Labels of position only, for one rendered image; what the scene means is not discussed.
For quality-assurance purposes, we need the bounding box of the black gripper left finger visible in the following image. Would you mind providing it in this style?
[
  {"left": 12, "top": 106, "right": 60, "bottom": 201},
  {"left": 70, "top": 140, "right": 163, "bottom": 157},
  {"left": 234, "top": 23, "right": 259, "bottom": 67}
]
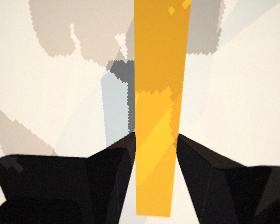
[{"left": 0, "top": 132, "right": 136, "bottom": 224}]

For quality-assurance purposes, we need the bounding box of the yellow bar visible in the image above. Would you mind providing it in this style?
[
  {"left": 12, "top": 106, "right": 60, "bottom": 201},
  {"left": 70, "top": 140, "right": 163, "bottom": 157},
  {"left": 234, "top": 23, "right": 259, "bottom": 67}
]
[{"left": 134, "top": 0, "right": 191, "bottom": 217}]

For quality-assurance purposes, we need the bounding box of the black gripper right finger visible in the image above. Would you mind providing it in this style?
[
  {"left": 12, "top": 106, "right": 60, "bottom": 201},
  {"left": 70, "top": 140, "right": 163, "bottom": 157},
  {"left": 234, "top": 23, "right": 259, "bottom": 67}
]
[{"left": 176, "top": 133, "right": 280, "bottom": 224}]

